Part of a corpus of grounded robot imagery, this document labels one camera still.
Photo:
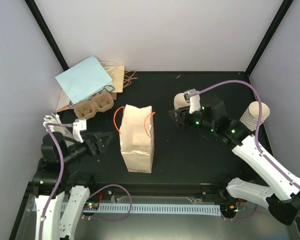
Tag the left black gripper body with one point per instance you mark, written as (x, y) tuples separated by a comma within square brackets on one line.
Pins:
[(68, 158)]

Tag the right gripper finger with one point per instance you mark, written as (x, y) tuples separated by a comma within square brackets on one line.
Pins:
[(183, 122), (180, 114)]

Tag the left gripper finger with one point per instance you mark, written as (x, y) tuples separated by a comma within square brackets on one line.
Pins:
[(102, 139), (96, 148)]

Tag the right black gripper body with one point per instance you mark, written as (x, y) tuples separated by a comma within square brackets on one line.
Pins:
[(208, 124)]

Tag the white paper coffee cup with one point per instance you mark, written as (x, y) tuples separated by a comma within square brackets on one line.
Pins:
[(179, 101)]

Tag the cream bear paper bag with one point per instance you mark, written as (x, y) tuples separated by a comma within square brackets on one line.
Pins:
[(136, 138)]

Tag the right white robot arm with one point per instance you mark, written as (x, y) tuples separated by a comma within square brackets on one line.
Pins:
[(281, 196)]

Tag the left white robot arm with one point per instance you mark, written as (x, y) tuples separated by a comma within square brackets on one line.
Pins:
[(58, 201)]

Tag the white plastic cutlery bunch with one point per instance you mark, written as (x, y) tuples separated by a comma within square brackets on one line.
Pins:
[(55, 119)]

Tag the cardboard cup carrier tray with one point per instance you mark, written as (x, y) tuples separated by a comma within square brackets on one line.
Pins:
[(100, 103)]

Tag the stack of white cups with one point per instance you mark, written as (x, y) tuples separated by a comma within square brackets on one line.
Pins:
[(251, 115)]

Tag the light blue paper bag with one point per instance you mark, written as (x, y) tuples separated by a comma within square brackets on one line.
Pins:
[(84, 79)]

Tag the brown kraft paper bag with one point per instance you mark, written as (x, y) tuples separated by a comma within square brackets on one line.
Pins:
[(116, 72)]

